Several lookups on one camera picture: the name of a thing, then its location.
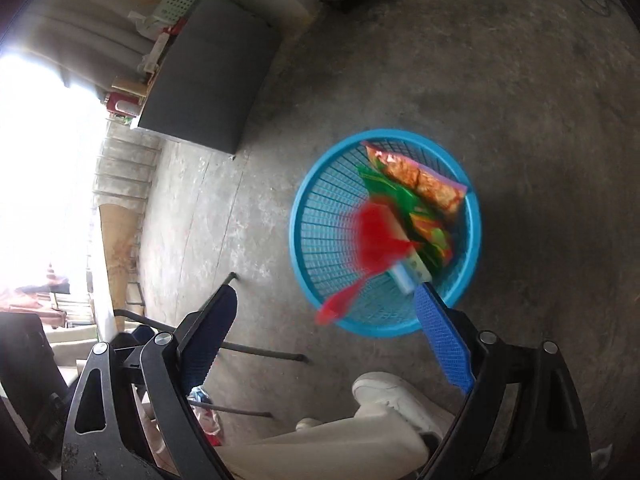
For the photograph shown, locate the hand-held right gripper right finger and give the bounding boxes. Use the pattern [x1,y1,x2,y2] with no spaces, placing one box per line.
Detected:
[412,282,593,480]

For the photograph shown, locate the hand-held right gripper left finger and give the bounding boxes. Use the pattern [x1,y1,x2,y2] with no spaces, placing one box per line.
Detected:
[62,272,239,480]

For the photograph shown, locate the clear wrapper pink print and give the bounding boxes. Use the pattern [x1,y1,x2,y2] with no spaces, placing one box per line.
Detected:
[190,385,223,446]

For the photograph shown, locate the large green red snack bag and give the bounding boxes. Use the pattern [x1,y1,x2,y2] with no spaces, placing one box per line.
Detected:
[357,164,453,266]

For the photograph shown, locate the pink orange snack bag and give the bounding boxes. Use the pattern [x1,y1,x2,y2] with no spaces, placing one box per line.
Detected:
[361,141,470,221]

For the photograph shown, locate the blue plastic basket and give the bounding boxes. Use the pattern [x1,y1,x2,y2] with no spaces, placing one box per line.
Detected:
[290,130,482,338]

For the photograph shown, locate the black metal table leg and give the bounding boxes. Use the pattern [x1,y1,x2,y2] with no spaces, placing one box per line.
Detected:
[187,400,273,418]
[115,307,308,363]

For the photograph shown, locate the white shoe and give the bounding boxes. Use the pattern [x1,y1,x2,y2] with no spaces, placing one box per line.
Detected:
[351,371,453,436]

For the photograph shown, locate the person's right leg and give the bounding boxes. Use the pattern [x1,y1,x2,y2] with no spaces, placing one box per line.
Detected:
[215,405,441,480]

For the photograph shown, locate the red thermos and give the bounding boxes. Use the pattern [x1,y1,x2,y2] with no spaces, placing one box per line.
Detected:
[104,91,143,117]

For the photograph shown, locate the grey cabinet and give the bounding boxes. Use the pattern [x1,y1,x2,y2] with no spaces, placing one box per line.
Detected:
[131,0,281,155]

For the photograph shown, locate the beige curtain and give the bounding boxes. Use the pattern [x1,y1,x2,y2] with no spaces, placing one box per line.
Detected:
[0,0,166,91]

